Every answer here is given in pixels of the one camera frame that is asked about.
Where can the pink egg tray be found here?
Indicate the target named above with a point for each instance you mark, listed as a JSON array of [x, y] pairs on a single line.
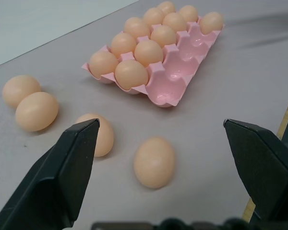
[[180, 72]]

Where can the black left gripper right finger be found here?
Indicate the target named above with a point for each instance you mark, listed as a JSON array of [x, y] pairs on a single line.
[[266, 167]]

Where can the beige egg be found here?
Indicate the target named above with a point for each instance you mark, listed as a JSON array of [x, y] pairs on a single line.
[[188, 13], [174, 22], [37, 111], [168, 6], [103, 64], [212, 22], [123, 44], [105, 140], [154, 163], [131, 74], [148, 52], [136, 27], [163, 36], [19, 88], [153, 15]]

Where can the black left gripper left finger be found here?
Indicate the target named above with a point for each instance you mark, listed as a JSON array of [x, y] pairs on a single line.
[[50, 182]]

